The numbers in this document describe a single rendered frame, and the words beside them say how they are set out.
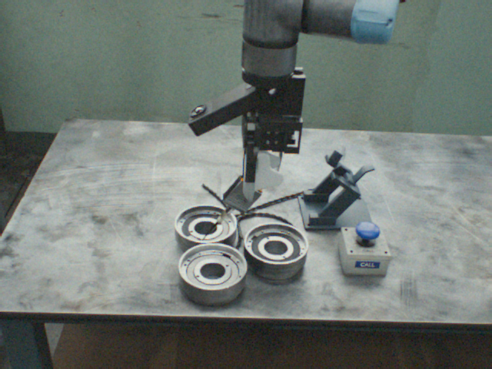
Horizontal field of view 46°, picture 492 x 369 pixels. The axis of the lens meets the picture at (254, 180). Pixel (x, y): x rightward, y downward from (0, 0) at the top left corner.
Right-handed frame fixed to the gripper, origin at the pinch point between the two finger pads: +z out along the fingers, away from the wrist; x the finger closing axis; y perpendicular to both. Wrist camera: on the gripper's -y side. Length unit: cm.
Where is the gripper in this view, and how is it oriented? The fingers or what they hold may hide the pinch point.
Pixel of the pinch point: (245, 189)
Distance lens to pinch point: 89.8
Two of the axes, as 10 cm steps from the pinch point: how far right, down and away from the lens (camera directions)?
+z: -0.6, 8.3, 5.5
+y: 10.0, 0.1, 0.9
